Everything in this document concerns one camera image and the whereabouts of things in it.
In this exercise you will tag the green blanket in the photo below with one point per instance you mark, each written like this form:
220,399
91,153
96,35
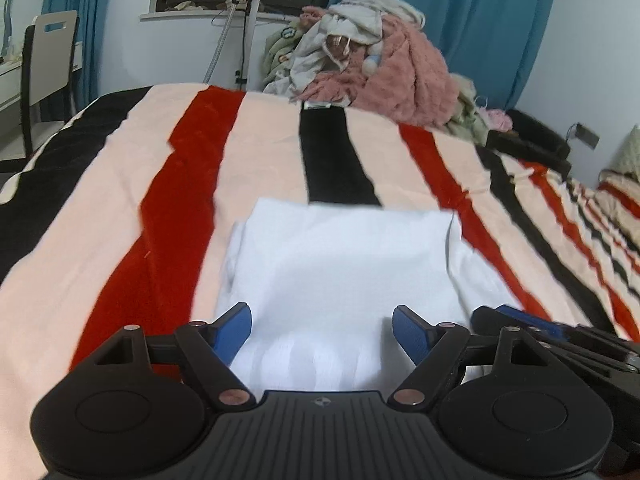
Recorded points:
277,59

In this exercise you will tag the blue curtain left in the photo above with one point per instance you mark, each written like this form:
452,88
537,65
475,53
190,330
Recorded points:
89,32

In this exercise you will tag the wall socket with plug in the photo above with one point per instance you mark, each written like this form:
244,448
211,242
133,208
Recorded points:
583,134

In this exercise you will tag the striped pillow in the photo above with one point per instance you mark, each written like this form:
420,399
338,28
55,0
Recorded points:
618,196

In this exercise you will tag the blue curtain right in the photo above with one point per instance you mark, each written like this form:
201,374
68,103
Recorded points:
492,42

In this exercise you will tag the blue curtain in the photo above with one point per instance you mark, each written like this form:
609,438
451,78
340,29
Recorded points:
89,32
492,42

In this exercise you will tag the white shirt garment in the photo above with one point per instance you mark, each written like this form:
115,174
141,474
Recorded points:
322,282

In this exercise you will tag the small pink garment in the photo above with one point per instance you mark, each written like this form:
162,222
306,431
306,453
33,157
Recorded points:
496,119

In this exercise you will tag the grey white clothes heap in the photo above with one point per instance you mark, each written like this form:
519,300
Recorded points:
344,25

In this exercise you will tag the striped fleece bed blanket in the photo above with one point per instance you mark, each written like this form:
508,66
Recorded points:
124,215

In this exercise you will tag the pink fluffy blanket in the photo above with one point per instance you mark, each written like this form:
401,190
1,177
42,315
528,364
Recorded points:
412,83

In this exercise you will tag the grey chair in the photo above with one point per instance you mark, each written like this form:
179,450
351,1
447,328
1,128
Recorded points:
47,69

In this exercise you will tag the beige quilted headboard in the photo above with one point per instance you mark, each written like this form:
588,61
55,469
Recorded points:
627,160

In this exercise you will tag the black armchair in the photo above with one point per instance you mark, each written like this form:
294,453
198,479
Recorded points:
532,141

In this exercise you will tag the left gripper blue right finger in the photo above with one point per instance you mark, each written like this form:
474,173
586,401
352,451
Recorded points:
437,354

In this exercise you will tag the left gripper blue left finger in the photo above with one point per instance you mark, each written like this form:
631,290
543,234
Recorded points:
206,352

